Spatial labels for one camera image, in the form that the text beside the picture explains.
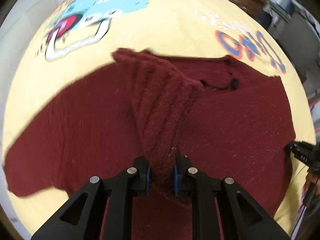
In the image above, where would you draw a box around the dark red knit sweater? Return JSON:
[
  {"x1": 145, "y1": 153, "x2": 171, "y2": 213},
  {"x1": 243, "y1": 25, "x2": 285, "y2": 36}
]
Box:
[{"x1": 4, "y1": 49, "x2": 296, "y2": 239}]

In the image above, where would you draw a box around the person's right hand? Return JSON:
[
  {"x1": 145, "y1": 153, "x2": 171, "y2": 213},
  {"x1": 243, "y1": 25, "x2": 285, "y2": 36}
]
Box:
[{"x1": 303, "y1": 172, "x2": 319, "y2": 207}]

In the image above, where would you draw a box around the yellow dino print bedspread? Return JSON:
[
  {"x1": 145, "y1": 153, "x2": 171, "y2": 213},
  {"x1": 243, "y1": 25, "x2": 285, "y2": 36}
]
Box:
[{"x1": 2, "y1": 0, "x2": 315, "y2": 233}]

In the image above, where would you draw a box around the cardboard boxes pile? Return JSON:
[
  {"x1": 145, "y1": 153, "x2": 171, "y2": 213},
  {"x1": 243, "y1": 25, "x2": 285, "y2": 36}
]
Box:
[{"x1": 229, "y1": 0, "x2": 319, "y2": 57}]

